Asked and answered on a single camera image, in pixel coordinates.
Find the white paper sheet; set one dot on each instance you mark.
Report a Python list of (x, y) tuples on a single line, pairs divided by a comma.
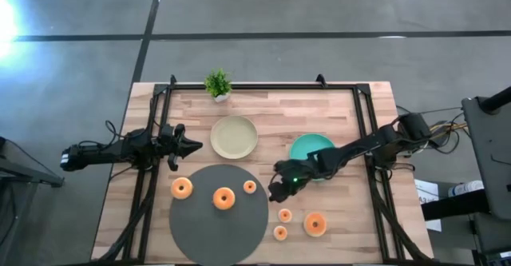
[(425, 188)]

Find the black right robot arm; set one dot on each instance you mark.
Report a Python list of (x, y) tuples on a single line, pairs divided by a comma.
[(359, 146)]

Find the large orange donut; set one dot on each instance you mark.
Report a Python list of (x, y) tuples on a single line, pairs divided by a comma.
[(308, 224), (217, 198), (175, 188)]

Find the black shelf bar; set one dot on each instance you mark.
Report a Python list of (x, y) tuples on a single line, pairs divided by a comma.
[(455, 206)]

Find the black aluminium rig frame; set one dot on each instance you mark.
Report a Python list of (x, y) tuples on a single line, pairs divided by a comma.
[(259, 86)]

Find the green plant in white pot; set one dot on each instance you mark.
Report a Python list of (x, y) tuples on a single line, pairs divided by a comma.
[(217, 83)]

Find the white bottle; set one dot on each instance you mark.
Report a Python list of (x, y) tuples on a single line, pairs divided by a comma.
[(465, 188)]

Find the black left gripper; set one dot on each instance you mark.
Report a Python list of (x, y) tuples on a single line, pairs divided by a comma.
[(172, 146)]

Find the black pole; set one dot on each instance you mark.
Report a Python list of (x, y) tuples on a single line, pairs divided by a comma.
[(497, 100)]

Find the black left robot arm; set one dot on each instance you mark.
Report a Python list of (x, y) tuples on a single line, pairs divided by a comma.
[(100, 154)]

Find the small orange donut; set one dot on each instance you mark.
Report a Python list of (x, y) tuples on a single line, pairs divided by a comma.
[(246, 187), (280, 215), (276, 233)]

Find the grey equipment cart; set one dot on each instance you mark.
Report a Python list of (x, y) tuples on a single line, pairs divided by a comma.
[(487, 146)]

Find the beige round plate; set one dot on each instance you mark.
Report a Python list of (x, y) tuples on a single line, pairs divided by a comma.
[(234, 138)]

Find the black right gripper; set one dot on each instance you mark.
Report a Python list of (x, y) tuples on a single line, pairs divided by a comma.
[(297, 170)]

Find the grey round woven placemat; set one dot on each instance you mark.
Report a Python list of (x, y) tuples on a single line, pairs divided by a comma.
[(207, 234)]

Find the teal round plate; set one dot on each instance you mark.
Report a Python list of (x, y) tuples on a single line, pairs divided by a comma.
[(307, 146)]

